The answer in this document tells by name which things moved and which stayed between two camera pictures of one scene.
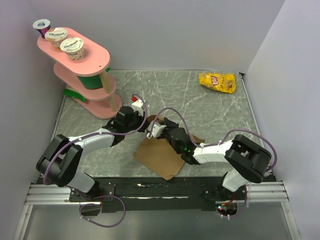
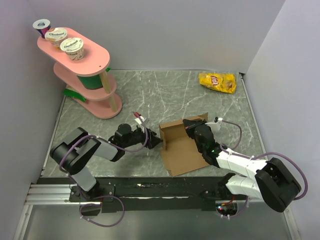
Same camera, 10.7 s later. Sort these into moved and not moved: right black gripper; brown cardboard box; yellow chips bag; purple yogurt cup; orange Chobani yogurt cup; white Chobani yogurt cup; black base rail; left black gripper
Moved: left black gripper; brown cardboard box; right black gripper
Not moved: yellow chips bag; white Chobani yogurt cup; black base rail; orange Chobani yogurt cup; purple yogurt cup
